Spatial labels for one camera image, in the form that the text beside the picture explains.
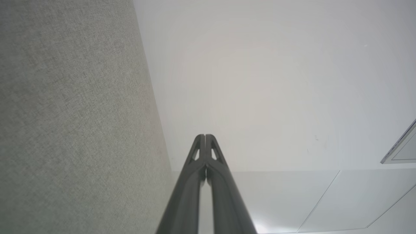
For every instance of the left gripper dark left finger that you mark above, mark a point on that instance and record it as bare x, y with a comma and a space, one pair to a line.
185, 201

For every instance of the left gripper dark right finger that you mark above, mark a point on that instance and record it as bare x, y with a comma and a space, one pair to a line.
227, 201

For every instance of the grey framed panel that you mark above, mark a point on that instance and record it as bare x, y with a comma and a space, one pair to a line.
406, 151

